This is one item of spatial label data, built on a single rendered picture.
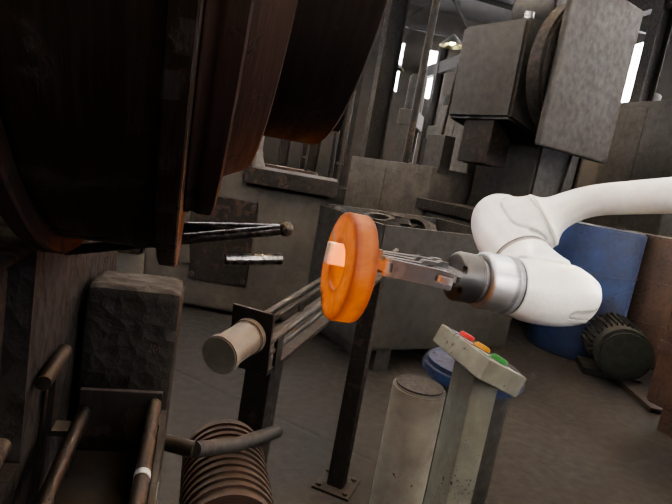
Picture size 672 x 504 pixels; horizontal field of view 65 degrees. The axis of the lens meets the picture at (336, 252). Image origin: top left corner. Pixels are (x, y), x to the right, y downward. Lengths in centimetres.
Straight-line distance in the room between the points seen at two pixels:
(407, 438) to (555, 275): 54
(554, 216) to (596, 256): 275
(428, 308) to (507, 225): 186
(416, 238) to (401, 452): 152
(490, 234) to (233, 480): 56
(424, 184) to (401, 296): 181
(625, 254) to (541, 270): 294
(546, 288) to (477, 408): 55
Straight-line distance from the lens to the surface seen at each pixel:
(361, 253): 67
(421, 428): 121
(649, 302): 408
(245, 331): 83
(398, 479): 127
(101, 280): 62
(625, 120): 563
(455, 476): 138
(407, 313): 269
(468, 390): 130
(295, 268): 307
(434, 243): 268
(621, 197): 97
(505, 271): 80
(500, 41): 413
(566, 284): 86
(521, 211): 95
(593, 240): 370
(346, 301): 68
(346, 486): 178
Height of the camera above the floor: 96
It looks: 9 degrees down
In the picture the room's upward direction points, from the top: 10 degrees clockwise
